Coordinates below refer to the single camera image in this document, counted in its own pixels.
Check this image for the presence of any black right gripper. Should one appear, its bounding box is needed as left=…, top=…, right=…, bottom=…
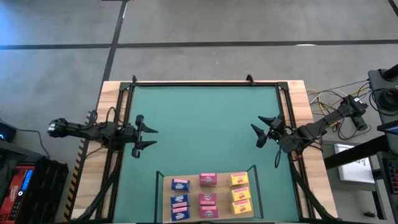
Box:
left=250, top=113, right=287, bottom=149

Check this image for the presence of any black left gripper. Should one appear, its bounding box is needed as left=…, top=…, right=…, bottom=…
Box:
left=123, top=114, right=159, bottom=159

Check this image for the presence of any blue cereal box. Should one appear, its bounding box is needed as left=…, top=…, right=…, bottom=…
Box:
left=170, top=194, right=190, bottom=208
left=170, top=206, right=191, bottom=222
left=170, top=178, right=191, bottom=192

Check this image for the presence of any pink cereal box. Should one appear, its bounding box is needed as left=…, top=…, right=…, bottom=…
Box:
left=198, top=192, right=218, bottom=206
left=199, top=205, right=219, bottom=219
left=199, top=172, right=218, bottom=187

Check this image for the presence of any green table mat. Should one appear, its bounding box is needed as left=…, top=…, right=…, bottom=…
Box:
left=113, top=85, right=301, bottom=223

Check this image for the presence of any yellow black hazard tape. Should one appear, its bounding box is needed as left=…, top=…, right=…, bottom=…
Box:
left=63, top=111, right=93, bottom=222

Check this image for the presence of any black metal beam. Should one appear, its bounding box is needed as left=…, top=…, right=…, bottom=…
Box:
left=323, top=134, right=391, bottom=170

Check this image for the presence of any black power adapter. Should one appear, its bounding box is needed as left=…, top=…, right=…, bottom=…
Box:
left=353, top=115, right=368, bottom=131

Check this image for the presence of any white board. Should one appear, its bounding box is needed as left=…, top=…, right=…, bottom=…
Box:
left=334, top=143, right=376, bottom=184

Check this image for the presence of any black plastic crate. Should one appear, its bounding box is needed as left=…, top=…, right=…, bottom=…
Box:
left=23, top=155, right=70, bottom=224

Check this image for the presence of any grey cart top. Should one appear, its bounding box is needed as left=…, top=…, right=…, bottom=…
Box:
left=368, top=68, right=398, bottom=125

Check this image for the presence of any tablet with blue screen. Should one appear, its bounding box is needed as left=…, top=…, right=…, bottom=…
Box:
left=377, top=122, right=398, bottom=135

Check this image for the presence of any dark keyboard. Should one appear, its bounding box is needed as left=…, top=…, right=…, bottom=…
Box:
left=381, top=157, right=398, bottom=194

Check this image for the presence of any black device with blue light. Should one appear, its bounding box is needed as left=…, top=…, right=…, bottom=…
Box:
left=0, top=121, right=17, bottom=143

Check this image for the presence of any red electronic device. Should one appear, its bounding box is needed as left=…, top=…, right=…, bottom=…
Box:
left=0, top=164, right=35, bottom=224

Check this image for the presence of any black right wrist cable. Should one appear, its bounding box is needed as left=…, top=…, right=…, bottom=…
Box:
left=274, top=146, right=283, bottom=169

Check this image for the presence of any yellow cable with plug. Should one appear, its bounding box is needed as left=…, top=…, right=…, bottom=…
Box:
left=306, top=85, right=371, bottom=125

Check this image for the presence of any wooden shelf with black frame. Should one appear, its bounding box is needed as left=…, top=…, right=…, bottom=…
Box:
left=154, top=164, right=264, bottom=222

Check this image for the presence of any black metal table frame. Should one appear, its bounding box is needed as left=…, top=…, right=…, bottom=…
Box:
left=71, top=74, right=340, bottom=224

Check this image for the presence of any black floor cable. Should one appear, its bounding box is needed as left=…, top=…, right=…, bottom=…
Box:
left=306, top=79, right=374, bottom=141

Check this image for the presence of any thin black device cable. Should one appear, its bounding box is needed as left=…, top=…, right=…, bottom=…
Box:
left=15, top=128, right=51, bottom=159

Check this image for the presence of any coiled black cable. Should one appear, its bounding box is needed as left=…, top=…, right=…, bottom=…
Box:
left=369, top=88, right=398, bottom=112

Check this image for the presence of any black round post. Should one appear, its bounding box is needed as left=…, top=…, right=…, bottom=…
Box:
left=381, top=63, right=398, bottom=81

